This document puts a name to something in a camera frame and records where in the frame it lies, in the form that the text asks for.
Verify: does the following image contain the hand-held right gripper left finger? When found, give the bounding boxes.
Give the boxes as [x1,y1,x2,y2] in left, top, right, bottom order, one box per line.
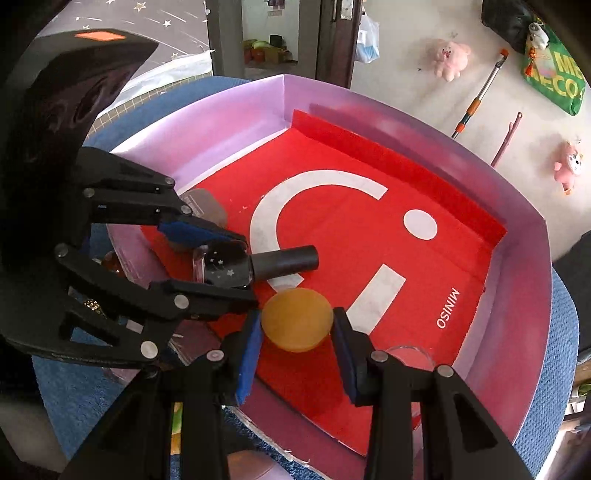
[60,308,265,480]

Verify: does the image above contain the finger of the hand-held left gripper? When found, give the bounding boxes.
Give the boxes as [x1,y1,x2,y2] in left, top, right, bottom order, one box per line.
[78,147,250,254]
[2,244,260,368]

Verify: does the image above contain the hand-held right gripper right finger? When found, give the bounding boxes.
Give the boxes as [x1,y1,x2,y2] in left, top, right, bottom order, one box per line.
[331,307,532,480]

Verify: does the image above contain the pink cardboard box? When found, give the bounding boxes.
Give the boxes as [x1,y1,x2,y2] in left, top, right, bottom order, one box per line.
[106,74,552,478]

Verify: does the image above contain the white egg-shaped object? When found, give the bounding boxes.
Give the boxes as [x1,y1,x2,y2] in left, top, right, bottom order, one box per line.
[383,342,435,370]

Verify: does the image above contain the white grid sheet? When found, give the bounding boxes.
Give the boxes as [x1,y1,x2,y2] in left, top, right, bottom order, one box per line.
[95,51,213,134]

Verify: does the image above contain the dark star print cloth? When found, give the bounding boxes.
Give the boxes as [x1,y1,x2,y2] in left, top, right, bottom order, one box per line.
[46,0,208,70]

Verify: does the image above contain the cardboard boxes pile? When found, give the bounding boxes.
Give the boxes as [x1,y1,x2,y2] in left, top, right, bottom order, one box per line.
[244,34,294,65]

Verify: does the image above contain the blue textured cloth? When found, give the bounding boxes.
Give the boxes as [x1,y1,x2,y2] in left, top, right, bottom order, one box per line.
[32,76,580,480]

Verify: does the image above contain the dark brown door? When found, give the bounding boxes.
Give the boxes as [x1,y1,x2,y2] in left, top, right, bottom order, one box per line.
[316,0,365,88]

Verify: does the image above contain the white blue plastic bag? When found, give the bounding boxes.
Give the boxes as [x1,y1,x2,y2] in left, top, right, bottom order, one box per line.
[353,11,382,65]

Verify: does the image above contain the pink stick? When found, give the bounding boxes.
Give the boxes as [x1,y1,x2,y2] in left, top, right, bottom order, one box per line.
[490,112,522,168]

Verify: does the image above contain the pink plush toy white face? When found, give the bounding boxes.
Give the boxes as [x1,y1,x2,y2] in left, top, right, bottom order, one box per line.
[553,138,583,195]

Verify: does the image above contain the pink pig plush toy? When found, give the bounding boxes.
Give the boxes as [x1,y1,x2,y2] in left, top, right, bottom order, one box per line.
[431,39,472,83]

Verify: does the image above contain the green printed bag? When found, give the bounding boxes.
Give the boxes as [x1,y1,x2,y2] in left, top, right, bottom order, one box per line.
[524,34,587,116]

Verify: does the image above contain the black bag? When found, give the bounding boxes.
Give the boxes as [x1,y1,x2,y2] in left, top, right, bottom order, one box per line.
[481,0,536,42]

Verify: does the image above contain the white plush charm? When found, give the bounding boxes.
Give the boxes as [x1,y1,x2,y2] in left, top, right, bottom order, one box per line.
[526,21,550,49]

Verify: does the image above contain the broom handle orange bands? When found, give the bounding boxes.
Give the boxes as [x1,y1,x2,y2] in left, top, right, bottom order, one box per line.
[450,48,509,139]

